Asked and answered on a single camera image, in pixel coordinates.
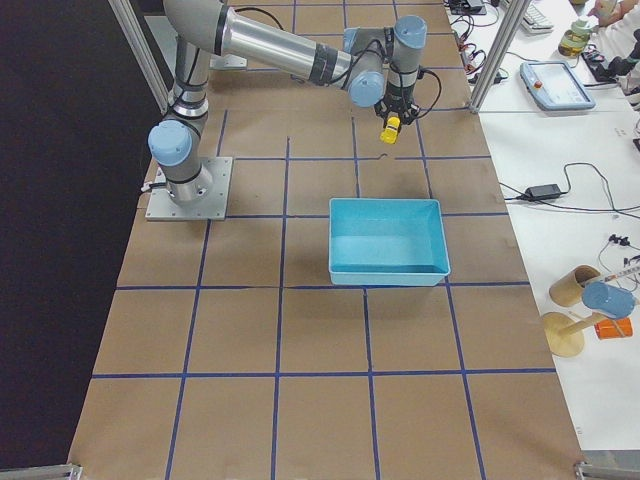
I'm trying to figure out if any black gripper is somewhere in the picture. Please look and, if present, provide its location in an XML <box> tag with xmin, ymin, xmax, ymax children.
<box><xmin>374</xmin><ymin>82</ymin><xmax>419</xmax><ymax>125</ymax></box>

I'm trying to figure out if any black power adapter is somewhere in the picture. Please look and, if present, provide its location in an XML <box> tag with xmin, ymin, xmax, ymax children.
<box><xmin>524</xmin><ymin>184</ymin><xmax>563</xmax><ymax>201</ymax></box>

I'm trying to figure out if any aluminium frame post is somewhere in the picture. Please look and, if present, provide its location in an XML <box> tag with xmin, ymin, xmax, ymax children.
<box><xmin>108</xmin><ymin>0</ymin><xmax>169</xmax><ymax>114</ymax></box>
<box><xmin>468</xmin><ymin>0</ymin><xmax>529</xmax><ymax>113</ymax></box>

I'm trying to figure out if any orange small object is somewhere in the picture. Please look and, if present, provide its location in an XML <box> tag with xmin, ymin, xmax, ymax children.
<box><xmin>594</xmin><ymin>317</ymin><xmax>633</xmax><ymax>340</ymax></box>

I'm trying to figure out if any yellow beetle toy car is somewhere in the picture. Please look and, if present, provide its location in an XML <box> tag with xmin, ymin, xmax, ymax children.
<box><xmin>379</xmin><ymin>116</ymin><xmax>401</xmax><ymax>145</ymax></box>

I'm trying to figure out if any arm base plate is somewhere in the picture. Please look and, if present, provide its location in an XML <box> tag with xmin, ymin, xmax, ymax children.
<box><xmin>145</xmin><ymin>157</ymin><xmax>233</xmax><ymax>221</ymax></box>

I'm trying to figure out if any light blue plastic bin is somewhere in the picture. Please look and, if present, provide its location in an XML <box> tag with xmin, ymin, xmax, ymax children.
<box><xmin>328</xmin><ymin>198</ymin><xmax>451</xmax><ymax>287</ymax></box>

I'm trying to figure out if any cardboard tube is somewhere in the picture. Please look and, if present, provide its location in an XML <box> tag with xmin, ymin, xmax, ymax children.
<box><xmin>548</xmin><ymin>265</ymin><xmax>600</xmax><ymax>307</ymax></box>

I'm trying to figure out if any glass jar with lid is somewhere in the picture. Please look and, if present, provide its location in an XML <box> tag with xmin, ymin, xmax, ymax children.
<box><xmin>557</xmin><ymin>17</ymin><xmax>593</xmax><ymax>58</ymax></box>

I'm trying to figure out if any brown paper table cover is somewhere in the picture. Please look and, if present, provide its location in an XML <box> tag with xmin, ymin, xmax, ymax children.
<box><xmin>69</xmin><ymin>1</ymin><xmax>581</xmax><ymax>479</ymax></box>

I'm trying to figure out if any wooden stand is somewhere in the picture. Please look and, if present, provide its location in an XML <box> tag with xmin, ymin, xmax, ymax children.
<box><xmin>542</xmin><ymin>312</ymin><xmax>605</xmax><ymax>358</ymax></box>

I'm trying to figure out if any blue plastic cup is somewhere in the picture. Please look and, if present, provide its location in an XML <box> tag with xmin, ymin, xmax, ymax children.
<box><xmin>582</xmin><ymin>282</ymin><xmax>636</xmax><ymax>319</ymax></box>

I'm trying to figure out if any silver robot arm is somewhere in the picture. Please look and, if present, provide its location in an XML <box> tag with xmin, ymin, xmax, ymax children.
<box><xmin>148</xmin><ymin>1</ymin><xmax>427</xmax><ymax>208</ymax></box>

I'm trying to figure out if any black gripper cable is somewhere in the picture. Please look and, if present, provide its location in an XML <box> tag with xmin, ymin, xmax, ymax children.
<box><xmin>344</xmin><ymin>27</ymin><xmax>444</xmax><ymax>121</ymax></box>

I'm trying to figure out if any teach pendant tablet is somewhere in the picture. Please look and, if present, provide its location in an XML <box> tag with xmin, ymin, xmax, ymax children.
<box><xmin>519</xmin><ymin>61</ymin><xmax>595</xmax><ymax>111</ymax></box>

